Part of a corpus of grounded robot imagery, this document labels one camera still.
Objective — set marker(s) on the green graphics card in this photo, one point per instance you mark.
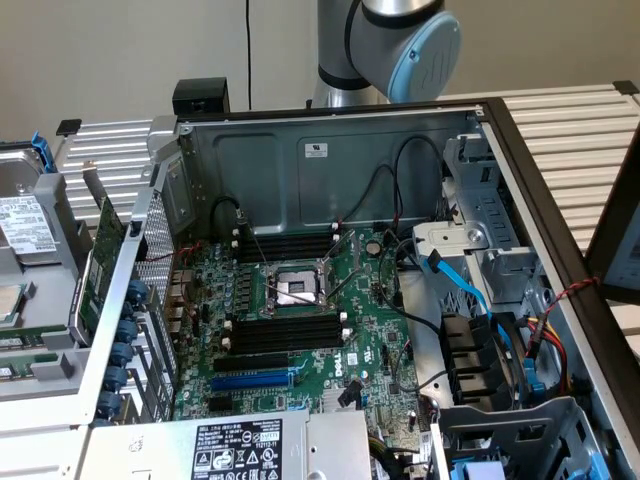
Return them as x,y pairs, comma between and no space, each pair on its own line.
102,260

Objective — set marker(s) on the CPU socket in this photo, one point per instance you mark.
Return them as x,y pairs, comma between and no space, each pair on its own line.
295,285

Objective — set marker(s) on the silver disk bay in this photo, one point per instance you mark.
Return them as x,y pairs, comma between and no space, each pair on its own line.
495,240

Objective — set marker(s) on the thin metal locking lever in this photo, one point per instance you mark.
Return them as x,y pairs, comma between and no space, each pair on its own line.
292,296
259,247

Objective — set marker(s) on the open PC case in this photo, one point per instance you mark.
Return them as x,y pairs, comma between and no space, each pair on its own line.
350,190

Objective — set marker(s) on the silver hard disk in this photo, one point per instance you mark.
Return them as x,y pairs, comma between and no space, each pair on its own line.
20,175

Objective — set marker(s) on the silver CPU chip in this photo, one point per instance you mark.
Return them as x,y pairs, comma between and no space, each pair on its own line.
12,302

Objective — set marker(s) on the metal socket cover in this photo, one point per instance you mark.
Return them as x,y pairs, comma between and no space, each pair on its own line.
357,250

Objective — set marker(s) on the blue slot retention knob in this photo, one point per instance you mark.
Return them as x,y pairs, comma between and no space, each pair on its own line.
127,330
116,376
109,403
121,354
137,291

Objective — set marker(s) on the small silver heatsink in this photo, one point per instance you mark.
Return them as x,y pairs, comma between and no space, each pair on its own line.
335,400

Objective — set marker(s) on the long black expansion slot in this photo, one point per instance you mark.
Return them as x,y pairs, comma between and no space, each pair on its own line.
250,363

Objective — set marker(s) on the white case sticker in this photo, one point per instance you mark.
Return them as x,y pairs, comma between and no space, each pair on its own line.
316,150

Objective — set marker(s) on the grey parts rack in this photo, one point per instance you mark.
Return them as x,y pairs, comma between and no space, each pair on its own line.
50,200

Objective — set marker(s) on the grey drive cage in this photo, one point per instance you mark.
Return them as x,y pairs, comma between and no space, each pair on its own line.
500,430

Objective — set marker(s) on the short black expansion slot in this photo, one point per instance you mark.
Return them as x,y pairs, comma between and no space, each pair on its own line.
220,405

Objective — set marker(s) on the blue disk bracket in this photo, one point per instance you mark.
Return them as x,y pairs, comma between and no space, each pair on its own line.
42,150

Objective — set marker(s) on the round coin cell battery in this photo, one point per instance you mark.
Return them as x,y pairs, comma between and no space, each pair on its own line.
372,246

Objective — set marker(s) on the blue cage clip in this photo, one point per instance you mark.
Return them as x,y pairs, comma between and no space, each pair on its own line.
596,465

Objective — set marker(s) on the silver rear port block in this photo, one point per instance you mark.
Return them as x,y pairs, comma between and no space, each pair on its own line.
179,300

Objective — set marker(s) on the white plastic connector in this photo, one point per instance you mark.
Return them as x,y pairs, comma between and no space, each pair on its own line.
449,192

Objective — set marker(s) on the blue drive connector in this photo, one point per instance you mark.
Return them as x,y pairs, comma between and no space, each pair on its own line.
535,385

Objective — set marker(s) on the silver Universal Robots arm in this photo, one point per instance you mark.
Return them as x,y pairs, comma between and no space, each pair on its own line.
380,45

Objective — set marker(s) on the green Dell motherboard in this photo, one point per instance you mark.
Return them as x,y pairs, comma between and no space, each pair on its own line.
370,325

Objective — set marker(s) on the black framed panel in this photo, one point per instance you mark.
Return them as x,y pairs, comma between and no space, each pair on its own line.
607,240

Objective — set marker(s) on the blue plastic block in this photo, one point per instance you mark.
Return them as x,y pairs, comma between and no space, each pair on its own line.
477,471

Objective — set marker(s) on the silver power supply unit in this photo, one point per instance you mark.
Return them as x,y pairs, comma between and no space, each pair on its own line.
165,445

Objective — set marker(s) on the black box device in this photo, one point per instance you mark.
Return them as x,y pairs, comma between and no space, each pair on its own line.
200,95

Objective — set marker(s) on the black table end cap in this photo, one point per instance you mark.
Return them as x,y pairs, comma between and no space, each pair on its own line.
626,87
68,127

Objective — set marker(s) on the blue expansion slot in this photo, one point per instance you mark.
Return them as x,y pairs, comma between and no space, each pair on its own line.
250,383

